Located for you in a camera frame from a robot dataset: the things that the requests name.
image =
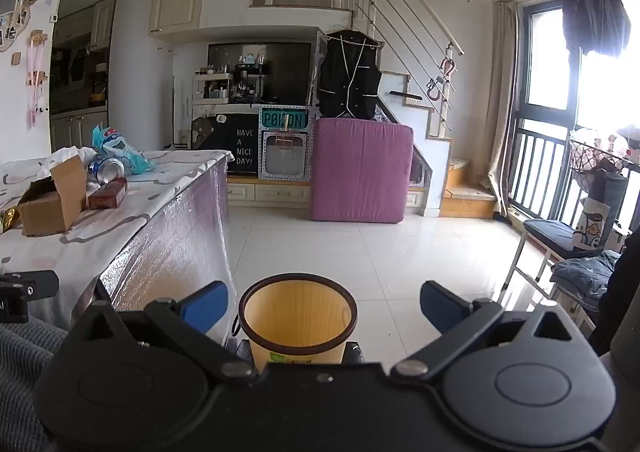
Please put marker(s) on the white crumpled cloth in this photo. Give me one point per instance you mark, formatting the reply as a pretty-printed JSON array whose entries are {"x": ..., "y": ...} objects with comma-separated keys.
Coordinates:
[{"x": 65, "y": 155}]

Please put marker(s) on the yellow trash bin dark rim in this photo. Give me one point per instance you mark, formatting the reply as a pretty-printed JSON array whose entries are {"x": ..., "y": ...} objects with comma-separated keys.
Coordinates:
[{"x": 295, "y": 317}]

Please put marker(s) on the white perforated metal cabinet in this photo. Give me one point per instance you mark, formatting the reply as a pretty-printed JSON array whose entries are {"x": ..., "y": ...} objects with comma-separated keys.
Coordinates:
[{"x": 285, "y": 156}]

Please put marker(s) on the gold foil wrapper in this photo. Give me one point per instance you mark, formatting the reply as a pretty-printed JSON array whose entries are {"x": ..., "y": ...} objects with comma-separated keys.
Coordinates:
[{"x": 7, "y": 220}]

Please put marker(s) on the pink hooks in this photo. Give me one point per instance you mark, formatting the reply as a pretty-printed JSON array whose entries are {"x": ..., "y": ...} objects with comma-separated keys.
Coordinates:
[{"x": 442, "y": 76}]

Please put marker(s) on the folded blue clothes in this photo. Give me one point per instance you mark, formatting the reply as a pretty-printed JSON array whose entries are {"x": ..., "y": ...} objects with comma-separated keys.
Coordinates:
[{"x": 587, "y": 277}]

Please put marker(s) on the beige curtain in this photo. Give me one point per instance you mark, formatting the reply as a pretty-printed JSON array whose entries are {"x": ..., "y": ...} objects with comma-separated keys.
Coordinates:
[{"x": 502, "y": 106}]

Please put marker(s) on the grey knit cloth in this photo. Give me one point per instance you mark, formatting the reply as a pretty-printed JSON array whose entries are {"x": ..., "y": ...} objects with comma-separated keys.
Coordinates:
[{"x": 25, "y": 382}]

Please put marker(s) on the white cartoon tote bag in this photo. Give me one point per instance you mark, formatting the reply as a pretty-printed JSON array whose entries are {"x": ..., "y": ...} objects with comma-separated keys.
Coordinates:
[{"x": 592, "y": 227}]

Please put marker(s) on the wooden staircase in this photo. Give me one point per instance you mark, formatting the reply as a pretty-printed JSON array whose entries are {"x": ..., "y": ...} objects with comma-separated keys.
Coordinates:
[{"x": 465, "y": 199}]

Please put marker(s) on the chair with blue cushion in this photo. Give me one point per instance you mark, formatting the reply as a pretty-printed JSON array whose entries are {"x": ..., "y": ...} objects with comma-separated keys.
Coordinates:
[{"x": 547, "y": 234}]

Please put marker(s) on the cream wall cabinet door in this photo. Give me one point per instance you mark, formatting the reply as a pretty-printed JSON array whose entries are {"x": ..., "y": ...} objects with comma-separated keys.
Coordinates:
[{"x": 177, "y": 4}]

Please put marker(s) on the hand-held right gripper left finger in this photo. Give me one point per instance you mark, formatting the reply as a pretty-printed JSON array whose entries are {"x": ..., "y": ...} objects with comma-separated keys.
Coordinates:
[{"x": 210, "y": 303}]

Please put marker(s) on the hanging dark garment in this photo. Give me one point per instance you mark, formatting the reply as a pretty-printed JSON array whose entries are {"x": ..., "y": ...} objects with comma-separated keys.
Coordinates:
[{"x": 592, "y": 11}]

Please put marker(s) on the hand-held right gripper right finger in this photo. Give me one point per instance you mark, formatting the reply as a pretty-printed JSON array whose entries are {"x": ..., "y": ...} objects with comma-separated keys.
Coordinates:
[{"x": 440, "y": 307}]

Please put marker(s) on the pink folded mattress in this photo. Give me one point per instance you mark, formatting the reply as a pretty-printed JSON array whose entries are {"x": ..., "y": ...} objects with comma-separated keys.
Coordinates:
[{"x": 360, "y": 171}]

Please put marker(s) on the pink hanging wall organiser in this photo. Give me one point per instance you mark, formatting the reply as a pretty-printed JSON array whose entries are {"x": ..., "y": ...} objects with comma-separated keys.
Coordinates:
[{"x": 36, "y": 76}]

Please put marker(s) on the black chalkboard sign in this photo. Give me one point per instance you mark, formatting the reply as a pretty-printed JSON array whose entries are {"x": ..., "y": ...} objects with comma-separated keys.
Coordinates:
[{"x": 245, "y": 146}]

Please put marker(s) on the cream kitchen cabinets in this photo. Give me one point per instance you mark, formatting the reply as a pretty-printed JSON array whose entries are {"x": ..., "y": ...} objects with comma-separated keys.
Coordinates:
[{"x": 80, "y": 131}]

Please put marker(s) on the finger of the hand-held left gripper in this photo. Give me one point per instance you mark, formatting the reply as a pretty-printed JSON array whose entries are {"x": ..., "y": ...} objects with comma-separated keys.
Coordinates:
[{"x": 35, "y": 284}]

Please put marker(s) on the red carton box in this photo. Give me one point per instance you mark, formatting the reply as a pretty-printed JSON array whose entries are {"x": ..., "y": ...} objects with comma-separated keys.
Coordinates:
[{"x": 107, "y": 197}]

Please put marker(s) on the wall photo decoration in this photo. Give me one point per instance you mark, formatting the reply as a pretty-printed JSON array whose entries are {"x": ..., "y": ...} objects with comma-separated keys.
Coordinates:
[{"x": 12, "y": 16}]

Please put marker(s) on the large dark-framed window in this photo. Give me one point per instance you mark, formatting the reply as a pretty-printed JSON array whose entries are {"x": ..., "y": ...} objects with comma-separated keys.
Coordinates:
[{"x": 547, "y": 81}]

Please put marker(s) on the low wooden drawer platform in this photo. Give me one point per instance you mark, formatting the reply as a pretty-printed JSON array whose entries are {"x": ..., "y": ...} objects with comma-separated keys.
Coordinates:
[{"x": 270, "y": 192}]

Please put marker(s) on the dark cloth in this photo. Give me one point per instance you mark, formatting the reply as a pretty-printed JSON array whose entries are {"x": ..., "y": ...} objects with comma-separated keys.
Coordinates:
[{"x": 622, "y": 292}]

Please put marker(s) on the teal white plastic bag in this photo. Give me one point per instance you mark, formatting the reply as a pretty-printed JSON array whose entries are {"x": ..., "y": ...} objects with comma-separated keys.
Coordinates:
[{"x": 122, "y": 151}]

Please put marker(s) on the black wrapped luggage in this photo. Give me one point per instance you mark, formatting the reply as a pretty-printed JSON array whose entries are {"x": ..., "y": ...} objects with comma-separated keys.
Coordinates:
[{"x": 345, "y": 76}]

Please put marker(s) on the brown cardboard box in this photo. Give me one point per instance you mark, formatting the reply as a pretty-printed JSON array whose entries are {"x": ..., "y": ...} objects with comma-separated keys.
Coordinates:
[{"x": 70, "y": 202}]

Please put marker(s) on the teal sign plate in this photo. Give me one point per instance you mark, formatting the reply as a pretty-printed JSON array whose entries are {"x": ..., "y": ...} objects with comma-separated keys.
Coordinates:
[{"x": 283, "y": 120}]

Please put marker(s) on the white shelf rack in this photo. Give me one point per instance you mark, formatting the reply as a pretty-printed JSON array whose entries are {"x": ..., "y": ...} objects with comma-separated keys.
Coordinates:
[{"x": 212, "y": 91}]

